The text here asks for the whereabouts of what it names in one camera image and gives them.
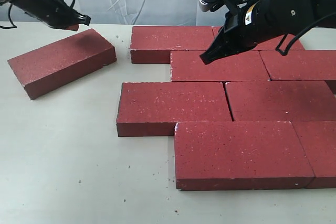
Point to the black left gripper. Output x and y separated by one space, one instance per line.
54 13

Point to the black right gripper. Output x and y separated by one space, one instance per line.
242 32

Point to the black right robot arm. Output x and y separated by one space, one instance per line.
297 17

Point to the red brick third row right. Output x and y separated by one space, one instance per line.
280 101

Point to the red brick back row left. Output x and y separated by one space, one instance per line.
153 44

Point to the red brick second row right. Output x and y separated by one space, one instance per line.
297 65

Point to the red brick front row left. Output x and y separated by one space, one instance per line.
239 156

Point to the red brick front row right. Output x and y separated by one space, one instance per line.
318 141

